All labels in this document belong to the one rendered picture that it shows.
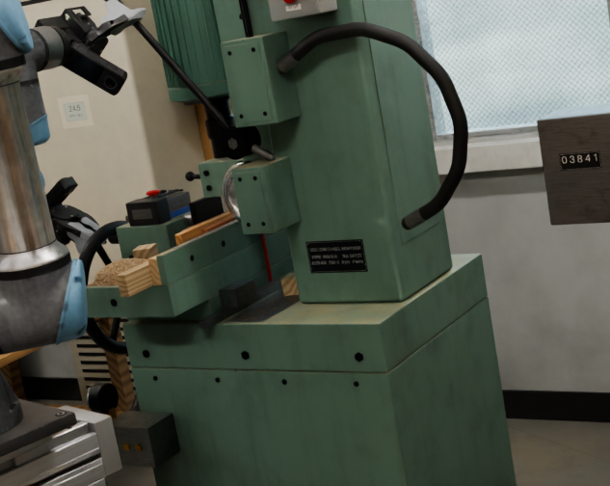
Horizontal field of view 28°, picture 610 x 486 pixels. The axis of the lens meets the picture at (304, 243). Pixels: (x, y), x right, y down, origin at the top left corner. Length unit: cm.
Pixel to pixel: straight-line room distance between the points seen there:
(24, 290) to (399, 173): 73
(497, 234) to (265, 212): 156
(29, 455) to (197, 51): 84
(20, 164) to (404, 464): 85
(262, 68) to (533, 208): 159
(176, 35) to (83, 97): 163
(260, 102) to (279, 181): 15
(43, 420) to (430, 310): 75
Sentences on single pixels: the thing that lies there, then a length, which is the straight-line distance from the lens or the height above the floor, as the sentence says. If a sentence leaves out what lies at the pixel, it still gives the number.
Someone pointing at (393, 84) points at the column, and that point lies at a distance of 215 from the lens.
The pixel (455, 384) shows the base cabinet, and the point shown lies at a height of 60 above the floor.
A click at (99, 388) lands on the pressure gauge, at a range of 240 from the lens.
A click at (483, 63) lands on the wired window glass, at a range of 357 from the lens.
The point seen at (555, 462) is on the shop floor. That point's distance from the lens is 342.
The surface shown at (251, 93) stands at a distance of 210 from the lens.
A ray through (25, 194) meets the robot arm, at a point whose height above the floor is 115.
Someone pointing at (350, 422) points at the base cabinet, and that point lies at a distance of 215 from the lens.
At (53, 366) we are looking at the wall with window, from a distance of 478.
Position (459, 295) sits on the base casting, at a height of 75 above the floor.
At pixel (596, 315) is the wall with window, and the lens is 355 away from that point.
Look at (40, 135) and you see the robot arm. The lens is 210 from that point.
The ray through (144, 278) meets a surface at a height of 92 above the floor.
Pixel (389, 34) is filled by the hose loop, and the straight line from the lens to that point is 199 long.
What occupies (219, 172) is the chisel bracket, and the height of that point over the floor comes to 105.
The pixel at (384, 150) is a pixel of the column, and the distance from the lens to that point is 211.
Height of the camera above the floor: 136
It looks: 12 degrees down
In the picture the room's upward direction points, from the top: 10 degrees counter-clockwise
